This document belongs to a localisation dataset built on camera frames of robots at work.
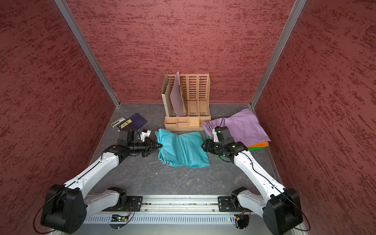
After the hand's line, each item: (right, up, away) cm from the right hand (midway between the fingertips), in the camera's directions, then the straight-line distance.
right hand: (205, 149), depth 81 cm
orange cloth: (+35, +2, +4) cm, 35 cm away
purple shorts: (+27, +12, +14) cm, 33 cm away
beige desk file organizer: (-4, +40, +33) cm, 52 cm away
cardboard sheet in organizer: (-23, +32, +5) cm, 40 cm away
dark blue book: (-52, +14, +26) cm, 60 cm away
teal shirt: (-12, -2, +6) cm, 13 cm away
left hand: (-24, +1, -3) cm, 24 cm away
